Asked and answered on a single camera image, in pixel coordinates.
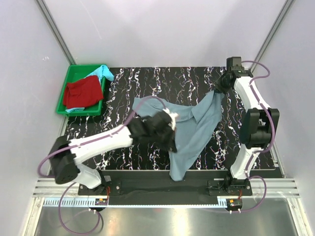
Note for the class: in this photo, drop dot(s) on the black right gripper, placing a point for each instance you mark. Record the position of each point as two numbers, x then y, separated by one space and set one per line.
218 88

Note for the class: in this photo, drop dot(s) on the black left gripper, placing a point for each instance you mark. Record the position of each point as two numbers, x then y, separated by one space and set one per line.
171 144

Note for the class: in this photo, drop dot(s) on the grey-blue polo shirt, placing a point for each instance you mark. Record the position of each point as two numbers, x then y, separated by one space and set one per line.
194 127

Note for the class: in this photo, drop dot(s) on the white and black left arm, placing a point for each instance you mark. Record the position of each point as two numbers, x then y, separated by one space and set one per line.
67 157

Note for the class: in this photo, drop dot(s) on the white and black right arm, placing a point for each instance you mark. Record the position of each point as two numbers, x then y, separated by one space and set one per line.
258 129

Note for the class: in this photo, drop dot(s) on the right connector box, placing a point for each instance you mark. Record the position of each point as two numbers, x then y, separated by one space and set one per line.
235 202

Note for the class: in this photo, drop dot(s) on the connector box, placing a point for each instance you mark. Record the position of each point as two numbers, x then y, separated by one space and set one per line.
101 202
235 202

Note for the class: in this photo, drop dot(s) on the left connector box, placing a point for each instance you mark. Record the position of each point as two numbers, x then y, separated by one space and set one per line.
101 202

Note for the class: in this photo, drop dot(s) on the light blue t shirt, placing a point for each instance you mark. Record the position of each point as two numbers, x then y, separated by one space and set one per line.
103 72

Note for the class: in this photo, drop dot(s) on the red t shirt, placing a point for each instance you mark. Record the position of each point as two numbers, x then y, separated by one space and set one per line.
83 93

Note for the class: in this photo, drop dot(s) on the green plastic tray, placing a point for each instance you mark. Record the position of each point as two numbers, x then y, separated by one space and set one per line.
78 91

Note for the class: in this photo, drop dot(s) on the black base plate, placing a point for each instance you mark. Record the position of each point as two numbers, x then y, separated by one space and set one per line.
197 186

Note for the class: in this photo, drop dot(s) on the right aluminium corner post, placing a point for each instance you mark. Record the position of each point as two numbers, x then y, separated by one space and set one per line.
273 19

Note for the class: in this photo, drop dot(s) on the aluminium corner post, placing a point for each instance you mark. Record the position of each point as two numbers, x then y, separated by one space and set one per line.
54 29
273 19

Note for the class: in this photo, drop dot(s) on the aluminium front rail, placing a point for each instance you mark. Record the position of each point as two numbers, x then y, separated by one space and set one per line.
274 209

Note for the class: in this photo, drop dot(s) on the white slotted cable duct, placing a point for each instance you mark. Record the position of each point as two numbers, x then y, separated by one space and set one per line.
146 203

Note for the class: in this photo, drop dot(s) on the left aluminium corner post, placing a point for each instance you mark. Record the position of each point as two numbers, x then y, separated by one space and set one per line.
54 29

